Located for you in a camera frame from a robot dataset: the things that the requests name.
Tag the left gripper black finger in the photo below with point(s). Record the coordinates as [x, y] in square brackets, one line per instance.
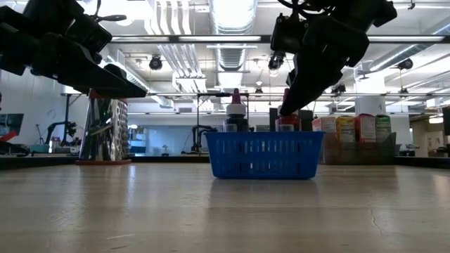
[126, 82]
[95, 77]

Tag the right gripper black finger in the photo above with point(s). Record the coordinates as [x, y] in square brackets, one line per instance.
[306, 93]

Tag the red icing tube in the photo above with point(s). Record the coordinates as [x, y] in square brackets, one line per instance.
[288, 121]

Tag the orange Mini Wheats cereal box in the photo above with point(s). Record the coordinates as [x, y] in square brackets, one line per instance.
[323, 126]

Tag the yellow Corn Pops cereal box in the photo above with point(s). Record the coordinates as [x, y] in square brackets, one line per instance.
[346, 128]

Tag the blue plastic basket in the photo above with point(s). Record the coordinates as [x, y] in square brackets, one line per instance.
[263, 158]

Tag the small black background robot arm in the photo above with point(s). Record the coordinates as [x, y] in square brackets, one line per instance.
[61, 128]
[198, 137]

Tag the black ceiling spotlight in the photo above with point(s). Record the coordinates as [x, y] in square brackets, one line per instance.
[405, 64]
[338, 89]
[155, 62]

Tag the grey plastic bin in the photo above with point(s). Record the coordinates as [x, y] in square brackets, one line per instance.
[351, 154]

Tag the red background bar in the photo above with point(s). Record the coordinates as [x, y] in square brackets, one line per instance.
[7, 136]

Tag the black background table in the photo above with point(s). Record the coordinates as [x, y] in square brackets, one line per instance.
[418, 161]

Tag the black ceiling camera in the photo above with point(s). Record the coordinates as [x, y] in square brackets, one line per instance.
[276, 61]

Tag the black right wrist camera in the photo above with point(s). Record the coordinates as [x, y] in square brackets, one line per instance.
[288, 33]

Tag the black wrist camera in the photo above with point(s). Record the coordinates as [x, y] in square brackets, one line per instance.
[88, 33]
[288, 33]

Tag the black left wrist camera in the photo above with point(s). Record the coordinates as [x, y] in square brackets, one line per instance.
[88, 33]

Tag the black metal post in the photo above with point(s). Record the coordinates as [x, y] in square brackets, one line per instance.
[67, 112]

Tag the dark wall screen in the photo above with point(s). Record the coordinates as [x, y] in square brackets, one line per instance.
[12, 121]

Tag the black overhead frame bar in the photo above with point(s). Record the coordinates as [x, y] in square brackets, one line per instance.
[211, 38]

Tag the silver ventilation duct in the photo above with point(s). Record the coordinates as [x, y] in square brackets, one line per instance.
[232, 21]

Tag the black table edge rail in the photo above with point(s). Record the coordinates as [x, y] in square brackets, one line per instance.
[35, 161]

